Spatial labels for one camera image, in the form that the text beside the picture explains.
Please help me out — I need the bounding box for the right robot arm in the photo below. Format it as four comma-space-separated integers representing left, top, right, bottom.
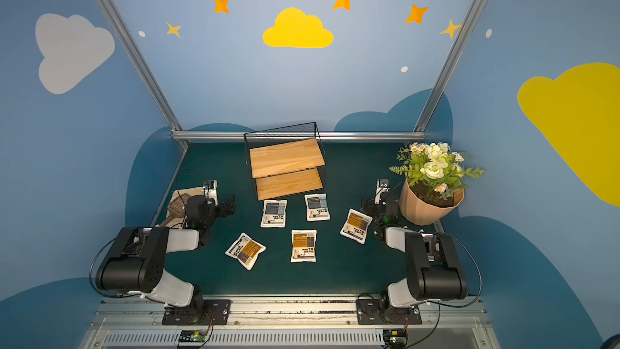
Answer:
361, 192, 468, 309

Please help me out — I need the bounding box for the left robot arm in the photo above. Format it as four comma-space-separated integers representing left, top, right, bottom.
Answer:
89, 195, 236, 313

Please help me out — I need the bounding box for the grey coffee bag left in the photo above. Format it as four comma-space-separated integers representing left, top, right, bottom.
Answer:
260, 200, 287, 228

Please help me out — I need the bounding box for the grey coffee bag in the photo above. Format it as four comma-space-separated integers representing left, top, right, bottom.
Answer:
305, 193, 330, 222
260, 200, 287, 228

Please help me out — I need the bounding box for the grey coffee bag right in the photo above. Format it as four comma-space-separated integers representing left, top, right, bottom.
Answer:
305, 193, 330, 222

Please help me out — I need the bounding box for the beige work glove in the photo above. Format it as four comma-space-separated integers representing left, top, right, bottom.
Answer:
160, 187, 205, 230

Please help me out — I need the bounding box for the potted white flower plant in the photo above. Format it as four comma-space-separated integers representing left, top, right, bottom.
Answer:
390, 142, 484, 226

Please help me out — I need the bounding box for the left controller board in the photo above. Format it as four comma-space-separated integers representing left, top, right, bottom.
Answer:
178, 330, 208, 346

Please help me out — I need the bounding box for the controller board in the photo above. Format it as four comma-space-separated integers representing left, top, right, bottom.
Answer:
178, 330, 208, 346
383, 329, 408, 349

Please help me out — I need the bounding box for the right controller board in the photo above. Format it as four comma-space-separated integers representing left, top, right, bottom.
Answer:
383, 329, 408, 349

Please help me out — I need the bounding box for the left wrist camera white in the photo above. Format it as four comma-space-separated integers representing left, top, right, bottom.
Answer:
203, 179, 219, 205

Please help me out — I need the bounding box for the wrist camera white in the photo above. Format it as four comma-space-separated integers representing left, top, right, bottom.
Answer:
203, 179, 219, 205
374, 179, 390, 205

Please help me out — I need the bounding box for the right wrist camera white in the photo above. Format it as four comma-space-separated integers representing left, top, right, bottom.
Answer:
374, 179, 390, 205

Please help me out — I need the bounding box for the black wire wooden shelf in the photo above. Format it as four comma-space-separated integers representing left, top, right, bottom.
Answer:
244, 122, 326, 200

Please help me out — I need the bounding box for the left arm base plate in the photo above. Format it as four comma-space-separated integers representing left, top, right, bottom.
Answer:
161, 299, 232, 326

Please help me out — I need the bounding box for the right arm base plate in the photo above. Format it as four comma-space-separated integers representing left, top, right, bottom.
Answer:
355, 297, 422, 325

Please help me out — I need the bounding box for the aluminium front rail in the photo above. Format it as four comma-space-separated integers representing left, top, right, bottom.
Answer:
80, 294, 500, 348

